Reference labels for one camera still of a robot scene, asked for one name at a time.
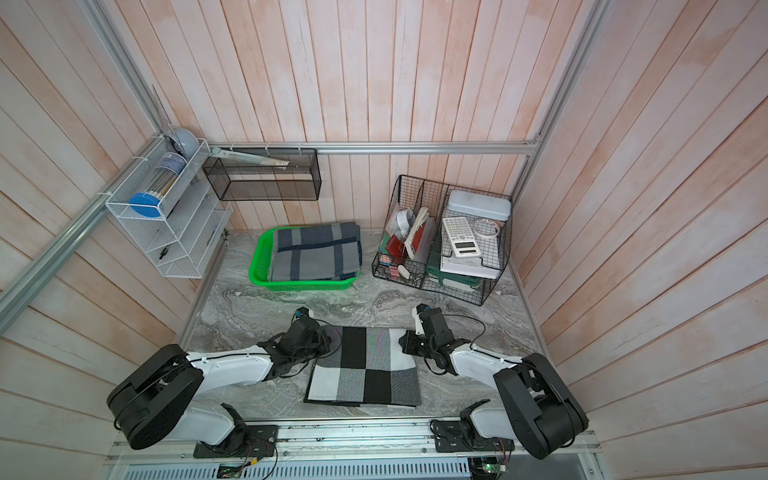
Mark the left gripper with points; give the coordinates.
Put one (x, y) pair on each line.
(324, 342)

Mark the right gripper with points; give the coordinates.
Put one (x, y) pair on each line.
(408, 344)

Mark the black white grey checked scarf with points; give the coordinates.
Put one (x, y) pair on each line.
(365, 366)

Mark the grey blue plaid scarf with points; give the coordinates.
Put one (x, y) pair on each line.
(329, 252)

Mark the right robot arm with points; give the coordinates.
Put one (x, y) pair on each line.
(537, 409)

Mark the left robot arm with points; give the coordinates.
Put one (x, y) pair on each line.
(158, 400)

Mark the green plastic basket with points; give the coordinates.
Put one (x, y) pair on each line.
(260, 268)

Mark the white ruler on mesh basket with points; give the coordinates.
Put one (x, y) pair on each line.
(241, 159)

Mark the white flat box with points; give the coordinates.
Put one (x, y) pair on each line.
(488, 265)

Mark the red notebook in organizer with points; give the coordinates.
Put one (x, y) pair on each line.
(396, 251)

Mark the white calculator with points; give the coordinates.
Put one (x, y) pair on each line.
(461, 237)

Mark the white tape roll in organizer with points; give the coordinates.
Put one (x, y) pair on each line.
(400, 222)

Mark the roll of clear tape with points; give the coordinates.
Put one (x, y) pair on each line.
(487, 228)

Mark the white plastic lidded container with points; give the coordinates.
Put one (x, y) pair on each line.
(479, 205)

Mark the grey round disc on shelf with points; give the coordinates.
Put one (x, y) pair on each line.
(184, 142)

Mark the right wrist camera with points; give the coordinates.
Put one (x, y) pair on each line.
(421, 318)

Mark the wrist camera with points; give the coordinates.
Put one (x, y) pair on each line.
(421, 318)
(301, 313)

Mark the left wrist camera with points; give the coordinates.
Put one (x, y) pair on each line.
(301, 313)

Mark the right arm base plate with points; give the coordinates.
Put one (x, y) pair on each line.
(460, 436)

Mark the black wire desk organizer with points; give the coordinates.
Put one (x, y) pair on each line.
(444, 238)

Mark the aluminium front rail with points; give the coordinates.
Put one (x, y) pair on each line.
(363, 448)

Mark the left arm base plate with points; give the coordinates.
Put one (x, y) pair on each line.
(253, 441)

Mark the black mesh wall basket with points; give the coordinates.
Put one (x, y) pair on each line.
(300, 181)

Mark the white wire wall shelf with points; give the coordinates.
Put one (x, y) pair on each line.
(181, 242)

